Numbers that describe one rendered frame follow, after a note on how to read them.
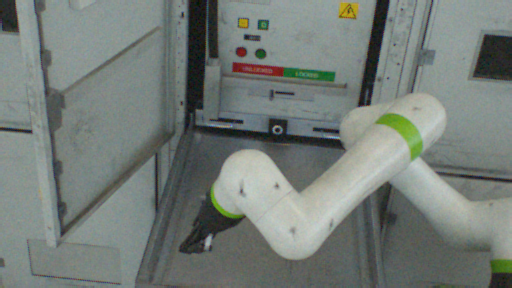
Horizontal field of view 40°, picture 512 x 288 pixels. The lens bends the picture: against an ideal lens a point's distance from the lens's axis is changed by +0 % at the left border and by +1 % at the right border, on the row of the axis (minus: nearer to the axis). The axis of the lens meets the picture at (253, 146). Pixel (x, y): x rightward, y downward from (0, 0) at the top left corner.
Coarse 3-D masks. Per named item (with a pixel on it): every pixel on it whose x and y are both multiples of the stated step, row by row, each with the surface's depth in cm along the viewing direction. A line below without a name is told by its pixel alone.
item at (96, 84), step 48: (48, 0) 152; (96, 0) 164; (144, 0) 190; (48, 48) 157; (96, 48) 175; (144, 48) 194; (48, 96) 158; (96, 96) 181; (144, 96) 206; (48, 144) 162; (96, 144) 188; (144, 144) 214; (48, 192) 169; (96, 192) 195; (48, 240) 178
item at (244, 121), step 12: (216, 120) 226; (228, 120) 226; (240, 120) 226; (252, 120) 225; (264, 120) 225; (288, 120) 224; (300, 120) 224; (312, 120) 224; (324, 120) 224; (288, 132) 226; (300, 132) 226; (312, 132) 226; (324, 132) 225; (336, 132) 225
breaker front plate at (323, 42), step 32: (224, 0) 204; (288, 0) 203; (320, 0) 202; (352, 0) 201; (224, 32) 210; (256, 32) 209; (288, 32) 208; (320, 32) 208; (352, 32) 207; (224, 64) 216; (288, 64) 214; (320, 64) 213; (352, 64) 213; (224, 96) 222; (256, 96) 221; (288, 96) 220; (320, 96) 219; (352, 96) 219
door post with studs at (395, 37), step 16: (400, 0) 196; (400, 16) 198; (384, 32) 202; (400, 32) 201; (384, 48) 205; (400, 48) 204; (384, 64) 207; (400, 64) 207; (384, 80) 210; (384, 96) 213
